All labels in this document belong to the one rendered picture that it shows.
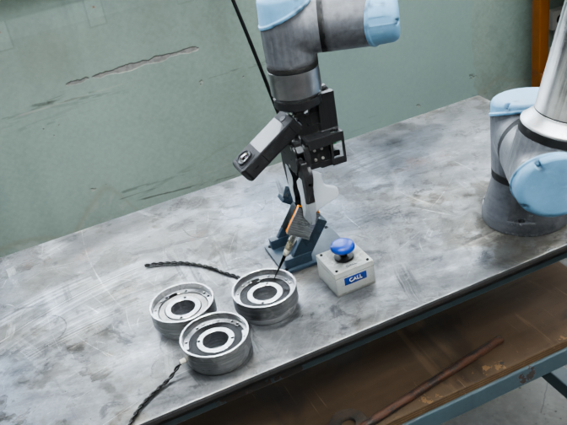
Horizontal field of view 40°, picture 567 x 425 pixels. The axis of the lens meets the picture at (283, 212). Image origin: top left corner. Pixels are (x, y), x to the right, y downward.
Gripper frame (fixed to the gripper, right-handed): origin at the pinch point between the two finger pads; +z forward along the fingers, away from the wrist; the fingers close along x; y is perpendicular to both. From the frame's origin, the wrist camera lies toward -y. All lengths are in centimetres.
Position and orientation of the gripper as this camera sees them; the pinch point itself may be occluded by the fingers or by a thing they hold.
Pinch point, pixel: (303, 214)
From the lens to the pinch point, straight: 122.5
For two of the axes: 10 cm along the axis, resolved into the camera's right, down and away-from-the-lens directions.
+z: 1.6, 8.5, 5.0
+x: -3.6, -4.3, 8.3
